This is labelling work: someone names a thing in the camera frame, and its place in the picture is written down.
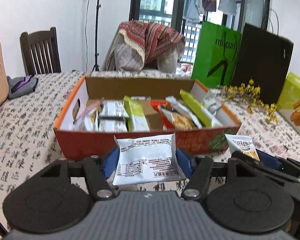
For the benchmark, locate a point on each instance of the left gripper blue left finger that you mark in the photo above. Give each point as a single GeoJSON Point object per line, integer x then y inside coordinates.
{"type": "Point", "coordinates": [107, 164]}

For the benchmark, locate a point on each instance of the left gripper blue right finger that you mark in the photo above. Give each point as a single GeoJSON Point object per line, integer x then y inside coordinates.
{"type": "Point", "coordinates": [188, 164]}

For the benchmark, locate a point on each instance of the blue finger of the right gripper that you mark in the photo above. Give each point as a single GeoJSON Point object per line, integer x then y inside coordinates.
{"type": "Point", "coordinates": [245, 158]}
{"type": "Point", "coordinates": [268, 160]}

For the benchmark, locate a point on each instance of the gold snack packet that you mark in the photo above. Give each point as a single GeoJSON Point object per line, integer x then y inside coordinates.
{"type": "Point", "coordinates": [243, 144]}

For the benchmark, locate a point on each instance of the white grey snack packet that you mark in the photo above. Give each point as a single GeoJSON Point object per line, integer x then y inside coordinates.
{"type": "Point", "coordinates": [146, 160]}

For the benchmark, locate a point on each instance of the green white snack packet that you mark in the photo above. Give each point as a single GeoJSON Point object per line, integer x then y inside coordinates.
{"type": "Point", "coordinates": [137, 121]}

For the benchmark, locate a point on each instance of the lime green snack packet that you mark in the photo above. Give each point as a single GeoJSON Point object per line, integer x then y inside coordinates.
{"type": "Point", "coordinates": [197, 108]}

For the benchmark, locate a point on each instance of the red snack packet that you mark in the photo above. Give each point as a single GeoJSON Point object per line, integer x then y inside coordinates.
{"type": "Point", "coordinates": [165, 109]}

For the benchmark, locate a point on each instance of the white cracker snack packet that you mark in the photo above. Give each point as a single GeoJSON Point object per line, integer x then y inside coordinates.
{"type": "Point", "coordinates": [183, 118]}

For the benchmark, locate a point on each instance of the white label-back snack packet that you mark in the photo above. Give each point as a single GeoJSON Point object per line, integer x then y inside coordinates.
{"type": "Point", "coordinates": [112, 117]}

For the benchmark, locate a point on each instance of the pink small sachet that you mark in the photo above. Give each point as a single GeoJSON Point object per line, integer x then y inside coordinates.
{"type": "Point", "coordinates": [88, 120]}

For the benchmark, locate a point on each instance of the orange cardboard pumpkin box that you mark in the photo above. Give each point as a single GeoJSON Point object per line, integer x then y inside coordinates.
{"type": "Point", "coordinates": [76, 145]}

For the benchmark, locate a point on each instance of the lime green snack box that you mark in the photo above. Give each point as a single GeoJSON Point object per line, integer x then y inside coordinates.
{"type": "Point", "coordinates": [289, 101]}

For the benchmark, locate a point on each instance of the yellow dried flower branch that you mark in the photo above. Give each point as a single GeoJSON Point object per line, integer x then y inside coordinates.
{"type": "Point", "coordinates": [249, 96]}

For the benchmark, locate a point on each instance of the studio light on stand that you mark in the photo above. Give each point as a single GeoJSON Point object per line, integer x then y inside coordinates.
{"type": "Point", "coordinates": [96, 66]}

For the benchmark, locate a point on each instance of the black paper bag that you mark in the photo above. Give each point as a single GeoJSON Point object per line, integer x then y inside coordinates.
{"type": "Point", "coordinates": [265, 58]}

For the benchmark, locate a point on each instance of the green mucun paper bag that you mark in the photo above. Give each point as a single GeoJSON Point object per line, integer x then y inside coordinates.
{"type": "Point", "coordinates": [216, 55]}

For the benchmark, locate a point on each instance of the grey purple folded cloth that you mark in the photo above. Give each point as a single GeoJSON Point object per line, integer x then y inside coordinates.
{"type": "Point", "coordinates": [20, 86]}

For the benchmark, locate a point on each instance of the chair with red patterned blanket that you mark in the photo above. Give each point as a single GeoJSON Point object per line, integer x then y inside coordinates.
{"type": "Point", "coordinates": [137, 45]}

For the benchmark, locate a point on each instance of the dark wooden chair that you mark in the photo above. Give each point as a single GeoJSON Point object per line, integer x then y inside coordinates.
{"type": "Point", "coordinates": [40, 52]}

